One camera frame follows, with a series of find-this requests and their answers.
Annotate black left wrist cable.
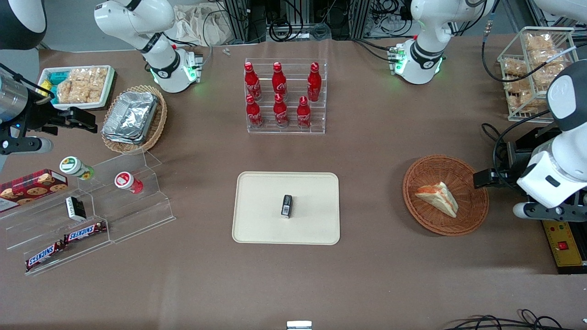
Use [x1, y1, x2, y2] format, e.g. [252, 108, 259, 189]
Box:
[493, 109, 559, 193]

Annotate clear acrylic stepped shelf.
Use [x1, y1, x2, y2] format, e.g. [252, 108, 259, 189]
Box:
[0, 150, 177, 277]

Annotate black appliance power cable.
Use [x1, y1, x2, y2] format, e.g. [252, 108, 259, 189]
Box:
[481, 122, 509, 159]

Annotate beige cloth bag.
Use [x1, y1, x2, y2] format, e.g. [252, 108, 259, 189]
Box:
[173, 2, 235, 47]

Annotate aluminium frame rack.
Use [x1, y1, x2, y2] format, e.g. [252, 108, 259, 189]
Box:
[222, 0, 373, 43]

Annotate black and white small box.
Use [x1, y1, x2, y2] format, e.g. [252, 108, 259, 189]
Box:
[65, 196, 87, 222]

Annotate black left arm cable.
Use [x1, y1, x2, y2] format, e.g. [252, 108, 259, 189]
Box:
[481, 10, 577, 83]

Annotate stacked aluminium foil containers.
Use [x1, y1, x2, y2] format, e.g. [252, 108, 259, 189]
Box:
[101, 91, 159, 145]

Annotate red lid cup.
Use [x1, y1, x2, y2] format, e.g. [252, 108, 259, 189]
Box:
[114, 170, 144, 195]

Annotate Snickers chocolate bar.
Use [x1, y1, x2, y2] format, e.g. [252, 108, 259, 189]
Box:
[62, 221, 107, 244]
[25, 241, 65, 272]

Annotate yellow control panel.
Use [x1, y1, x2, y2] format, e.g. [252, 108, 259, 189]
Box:
[542, 219, 587, 269]

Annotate light oval wicker basket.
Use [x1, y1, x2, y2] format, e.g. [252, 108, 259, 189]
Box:
[100, 84, 168, 154]

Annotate grey wrist camera bar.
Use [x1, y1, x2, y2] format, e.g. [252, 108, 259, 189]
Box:
[513, 201, 584, 221]
[0, 137, 54, 155]

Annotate triangular sandwich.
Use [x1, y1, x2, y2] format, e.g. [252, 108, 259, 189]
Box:
[415, 181, 459, 219]

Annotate clear acrylic bottle rack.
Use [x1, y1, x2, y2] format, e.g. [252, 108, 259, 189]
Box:
[244, 58, 328, 135]

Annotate cream plastic tray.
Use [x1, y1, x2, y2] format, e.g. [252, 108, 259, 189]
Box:
[232, 171, 341, 246]

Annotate rice cracker packet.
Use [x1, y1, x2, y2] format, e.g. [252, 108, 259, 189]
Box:
[55, 69, 86, 105]
[83, 67, 109, 103]

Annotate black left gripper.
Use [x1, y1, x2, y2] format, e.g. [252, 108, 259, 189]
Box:
[474, 167, 521, 189]

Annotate grey right wrist camera bar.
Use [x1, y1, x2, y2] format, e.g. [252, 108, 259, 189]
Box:
[0, 137, 54, 155]

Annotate red cookie box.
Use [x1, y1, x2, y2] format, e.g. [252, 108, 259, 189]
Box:
[0, 168, 69, 214]

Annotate brown round wicker basket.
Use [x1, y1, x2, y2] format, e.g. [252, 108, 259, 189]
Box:
[403, 154, 490, 237]

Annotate coiled black cable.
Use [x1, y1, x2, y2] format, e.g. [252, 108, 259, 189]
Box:
[268, 18, 294, 43]

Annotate red cola bottle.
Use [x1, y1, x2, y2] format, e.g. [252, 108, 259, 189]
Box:
[244, 62, 262, 102]
[296, 95, 313, 130]
[272, 93, 290, 128]
[245, 94, 265, 129]
[307, 62, 323, 103]
[271, 61, 288, 99]

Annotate black countertop appliance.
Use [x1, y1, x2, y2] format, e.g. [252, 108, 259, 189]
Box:
[506, 126, 587, 275]

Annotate white rectangular snack tray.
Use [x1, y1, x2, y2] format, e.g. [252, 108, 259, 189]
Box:
[36, 65, 116, 111]

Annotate black floor cable bundle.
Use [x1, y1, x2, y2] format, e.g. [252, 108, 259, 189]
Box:
[452, 309, 587, 330]

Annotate white wire rack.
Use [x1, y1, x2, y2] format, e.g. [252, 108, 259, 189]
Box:
[497, 26, 579, 123]

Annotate grey left wrist camera bar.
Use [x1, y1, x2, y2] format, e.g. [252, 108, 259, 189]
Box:
[513, 201, 584, 221]

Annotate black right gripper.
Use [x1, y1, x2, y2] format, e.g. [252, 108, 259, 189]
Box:
[20, 96, 99, 137]

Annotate fried snack packet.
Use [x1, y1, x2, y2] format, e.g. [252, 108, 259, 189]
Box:
[530, 48, 565, 67]
[511, 91, 547, 113]
[532, 64, 558, 88]
[503, 76, 533, 95]
[524, 33, 554, 51]
[503, 59, 528, 77]

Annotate green sunflower lid cup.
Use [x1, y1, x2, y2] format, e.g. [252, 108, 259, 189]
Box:
[59, 156, 96, 181]

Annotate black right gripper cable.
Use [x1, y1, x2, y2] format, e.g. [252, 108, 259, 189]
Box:
[0, 62, 55, 99]

